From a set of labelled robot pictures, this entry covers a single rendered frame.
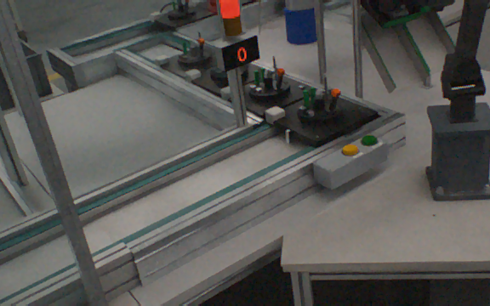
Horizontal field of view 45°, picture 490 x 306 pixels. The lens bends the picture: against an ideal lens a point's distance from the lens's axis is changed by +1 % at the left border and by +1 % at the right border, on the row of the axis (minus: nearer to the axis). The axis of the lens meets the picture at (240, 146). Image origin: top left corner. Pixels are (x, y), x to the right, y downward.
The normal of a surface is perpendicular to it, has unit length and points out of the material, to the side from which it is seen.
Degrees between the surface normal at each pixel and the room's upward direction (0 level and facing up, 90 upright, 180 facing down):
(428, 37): 45
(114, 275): 90
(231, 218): 90
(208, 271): 0
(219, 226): 90
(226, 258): 0
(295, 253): 0
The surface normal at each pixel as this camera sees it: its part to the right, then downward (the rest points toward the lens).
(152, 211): -0.14, -0.87
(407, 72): 0.20, -0.33
